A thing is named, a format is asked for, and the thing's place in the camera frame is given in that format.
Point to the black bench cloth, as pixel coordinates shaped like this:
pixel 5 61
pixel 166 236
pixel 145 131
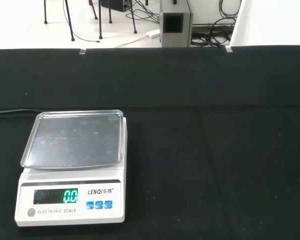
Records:
pixel 190 100

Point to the grey metal tower box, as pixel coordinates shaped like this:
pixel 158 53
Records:
pixel 175 37

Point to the white power strip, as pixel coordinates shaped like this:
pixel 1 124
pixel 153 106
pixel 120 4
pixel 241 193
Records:
pixel 153 33

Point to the white electronic balance steel pan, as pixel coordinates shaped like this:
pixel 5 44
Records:
pixel 72 175

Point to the clear cloth clip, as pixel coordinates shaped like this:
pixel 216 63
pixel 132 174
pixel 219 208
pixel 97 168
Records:
pixel 82 51
pixel 228 48

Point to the black tripod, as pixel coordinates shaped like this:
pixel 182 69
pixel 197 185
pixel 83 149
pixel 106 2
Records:
pixel 100 25
pixel 69 22

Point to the black case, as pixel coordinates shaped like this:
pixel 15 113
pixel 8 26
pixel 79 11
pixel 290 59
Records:
pixel 115 5

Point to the pale board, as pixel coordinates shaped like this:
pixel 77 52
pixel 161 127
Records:
pixel 270 22

